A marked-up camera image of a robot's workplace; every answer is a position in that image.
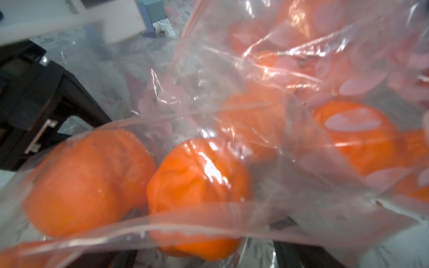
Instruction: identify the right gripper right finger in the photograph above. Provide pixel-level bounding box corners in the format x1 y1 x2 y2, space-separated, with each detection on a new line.
274 241 345 268

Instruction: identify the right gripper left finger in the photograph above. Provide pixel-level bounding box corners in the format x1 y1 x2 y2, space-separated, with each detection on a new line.
67 250 137 268

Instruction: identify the orange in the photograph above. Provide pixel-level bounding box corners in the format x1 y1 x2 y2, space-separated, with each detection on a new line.
216 92 287 163
146 138 254 262
22 129 156 237

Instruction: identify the clear zip-top bag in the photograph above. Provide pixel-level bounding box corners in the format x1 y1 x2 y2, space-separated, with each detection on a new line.
1 1 429 268

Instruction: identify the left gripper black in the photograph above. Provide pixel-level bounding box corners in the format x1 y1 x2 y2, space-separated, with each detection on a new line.
1 40 111 171

